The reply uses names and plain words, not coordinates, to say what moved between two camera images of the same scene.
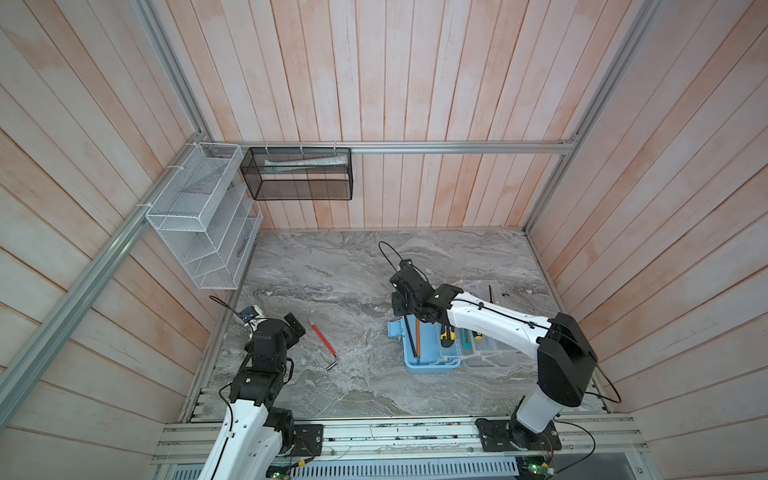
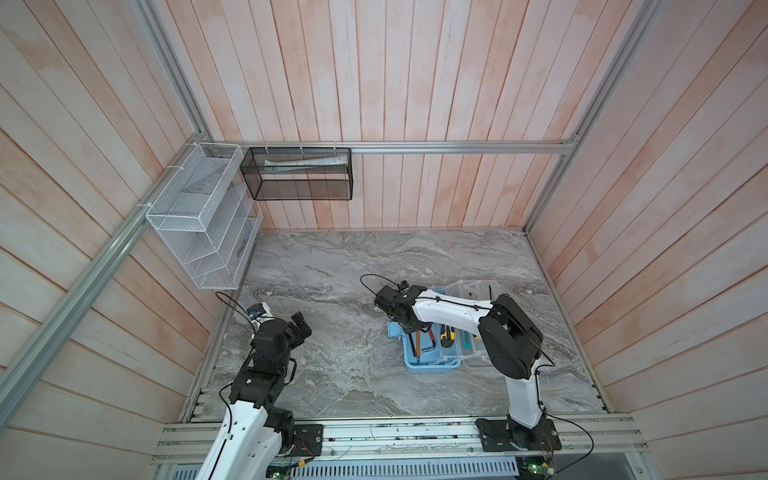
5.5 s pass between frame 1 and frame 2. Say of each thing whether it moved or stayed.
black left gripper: stayed
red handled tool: moved
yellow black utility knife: stayed
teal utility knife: stayed
